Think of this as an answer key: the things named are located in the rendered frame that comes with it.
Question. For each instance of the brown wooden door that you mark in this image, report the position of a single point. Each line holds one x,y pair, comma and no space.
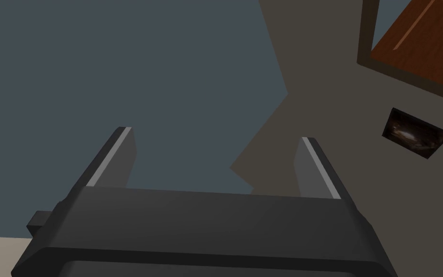
429,42

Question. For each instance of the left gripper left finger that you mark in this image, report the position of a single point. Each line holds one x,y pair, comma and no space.
117,161

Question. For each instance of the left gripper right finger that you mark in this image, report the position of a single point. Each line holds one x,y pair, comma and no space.
313,173

